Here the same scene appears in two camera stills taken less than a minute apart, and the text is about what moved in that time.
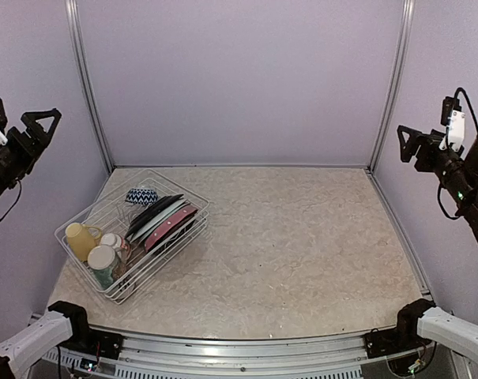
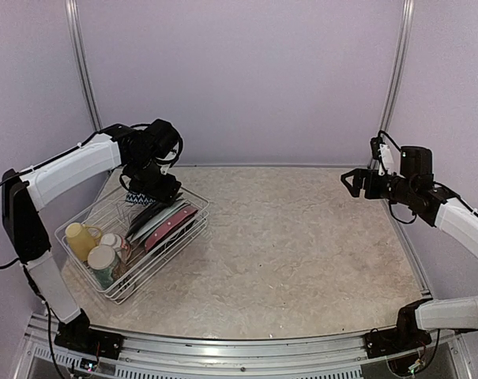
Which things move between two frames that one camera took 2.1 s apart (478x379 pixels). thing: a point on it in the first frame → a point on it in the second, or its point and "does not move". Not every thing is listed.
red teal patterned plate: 162,203 → 157,217
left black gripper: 31,147 → 165,193
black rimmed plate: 159,204 does not move
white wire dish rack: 120,241 does not move
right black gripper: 417,138 → 361,174
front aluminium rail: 153,358 does not move
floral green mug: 103,260 does not move
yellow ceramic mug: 81,238 does not move
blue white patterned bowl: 143,196 does not move
